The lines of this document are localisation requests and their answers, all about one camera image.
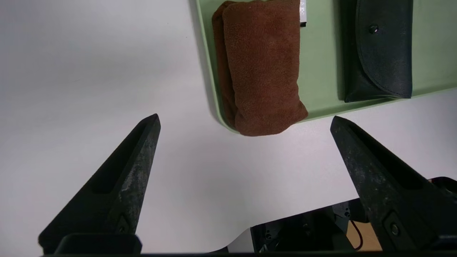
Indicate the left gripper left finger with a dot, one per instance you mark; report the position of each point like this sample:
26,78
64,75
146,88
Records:
114,200

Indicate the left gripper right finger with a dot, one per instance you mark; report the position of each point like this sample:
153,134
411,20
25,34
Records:
396,200

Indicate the black glasses case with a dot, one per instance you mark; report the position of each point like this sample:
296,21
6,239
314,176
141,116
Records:
382,53

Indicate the brown towel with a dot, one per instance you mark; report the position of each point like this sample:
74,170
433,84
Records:
264,71

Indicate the black robot chassis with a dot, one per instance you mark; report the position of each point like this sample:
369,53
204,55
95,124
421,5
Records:
303,232

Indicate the light green plastic tray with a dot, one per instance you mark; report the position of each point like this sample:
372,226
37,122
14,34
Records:
321,71

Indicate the white marker pen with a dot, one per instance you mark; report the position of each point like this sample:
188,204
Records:
303,12

